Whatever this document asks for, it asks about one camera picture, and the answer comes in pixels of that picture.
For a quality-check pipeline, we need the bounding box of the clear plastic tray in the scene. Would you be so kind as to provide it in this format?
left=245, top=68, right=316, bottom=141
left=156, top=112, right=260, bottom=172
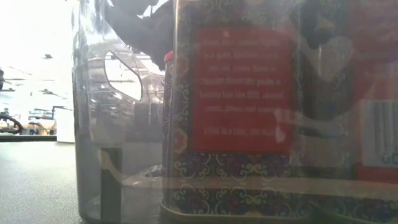
left=70, top=0, right=398, bottom=224

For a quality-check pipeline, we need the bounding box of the wooden desk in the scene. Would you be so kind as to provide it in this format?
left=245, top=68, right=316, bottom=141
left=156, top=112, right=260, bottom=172
left=0, top=121, right=57, bottom=135

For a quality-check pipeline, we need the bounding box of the black curved cable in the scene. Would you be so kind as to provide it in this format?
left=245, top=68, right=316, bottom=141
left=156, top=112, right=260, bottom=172
left=0, top=113, right=24, bottom=135

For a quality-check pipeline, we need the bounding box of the black aluminium table frame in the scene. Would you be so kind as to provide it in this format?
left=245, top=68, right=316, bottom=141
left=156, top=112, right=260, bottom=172
left=0, top=134, right=58, bottom=142

